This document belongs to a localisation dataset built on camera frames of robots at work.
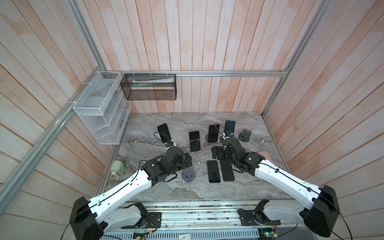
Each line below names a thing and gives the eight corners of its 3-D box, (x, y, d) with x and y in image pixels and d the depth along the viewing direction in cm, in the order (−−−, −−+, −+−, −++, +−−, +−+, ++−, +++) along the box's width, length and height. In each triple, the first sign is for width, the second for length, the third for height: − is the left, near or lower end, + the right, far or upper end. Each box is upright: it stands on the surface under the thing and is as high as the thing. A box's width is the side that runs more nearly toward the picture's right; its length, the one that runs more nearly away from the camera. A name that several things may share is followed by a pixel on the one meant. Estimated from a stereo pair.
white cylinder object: (114, 179, 89) (108, 174, 82) (118, 166, 95) (113, 160, 88) (124, 179, 89) (119, 174, 82) (128, 166, 95) (123, 160, 88)
